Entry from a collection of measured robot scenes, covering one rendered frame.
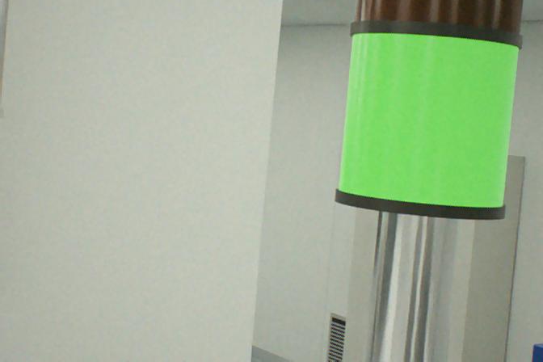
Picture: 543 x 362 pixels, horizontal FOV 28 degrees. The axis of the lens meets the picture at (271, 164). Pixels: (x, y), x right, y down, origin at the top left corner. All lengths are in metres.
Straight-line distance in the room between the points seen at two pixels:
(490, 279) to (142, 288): 5.55
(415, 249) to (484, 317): 7.04
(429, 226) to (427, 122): 0.03
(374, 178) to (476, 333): 7.02
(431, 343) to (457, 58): 0.08
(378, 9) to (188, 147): 1.61
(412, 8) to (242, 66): 1.66
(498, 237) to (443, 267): 7.01
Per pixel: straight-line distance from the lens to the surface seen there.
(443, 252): 0.32
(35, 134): 1.79
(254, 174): 1.99
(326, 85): 9.08
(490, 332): 7.42
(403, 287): 0.32
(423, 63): 0.31
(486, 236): 7.24
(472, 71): 0.31
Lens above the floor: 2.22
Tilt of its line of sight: 3 degrees down
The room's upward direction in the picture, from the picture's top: 5 degrees clockwise
